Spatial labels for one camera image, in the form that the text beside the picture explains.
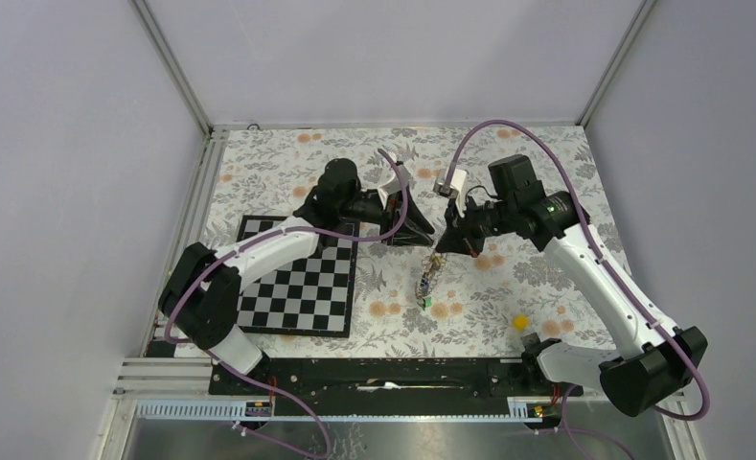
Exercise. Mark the yellow cube block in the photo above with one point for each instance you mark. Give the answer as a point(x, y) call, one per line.
point(522, 324)

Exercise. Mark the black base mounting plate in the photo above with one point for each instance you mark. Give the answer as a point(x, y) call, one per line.
point(478, 387)

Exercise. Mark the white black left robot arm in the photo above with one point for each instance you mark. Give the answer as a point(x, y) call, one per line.
point(201, 296)

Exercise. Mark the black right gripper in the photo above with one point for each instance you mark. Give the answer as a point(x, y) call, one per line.
point(454, 239)

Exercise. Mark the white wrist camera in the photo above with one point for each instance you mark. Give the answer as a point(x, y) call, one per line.
point(452, 188)
point(391, 184)

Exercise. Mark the black white chessboard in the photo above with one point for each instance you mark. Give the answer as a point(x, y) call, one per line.
point(312, 296)

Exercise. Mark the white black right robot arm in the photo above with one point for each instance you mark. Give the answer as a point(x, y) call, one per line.
point(653, 357)

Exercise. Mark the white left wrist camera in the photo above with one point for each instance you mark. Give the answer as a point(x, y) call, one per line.
point(391, 184)

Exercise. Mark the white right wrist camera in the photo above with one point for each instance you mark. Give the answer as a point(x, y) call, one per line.
point(452, 188)

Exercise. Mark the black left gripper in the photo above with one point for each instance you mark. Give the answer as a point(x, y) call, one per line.
point(414, 228)

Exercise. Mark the floral patterned table mat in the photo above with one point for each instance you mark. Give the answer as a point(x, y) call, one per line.
point(474, 300)

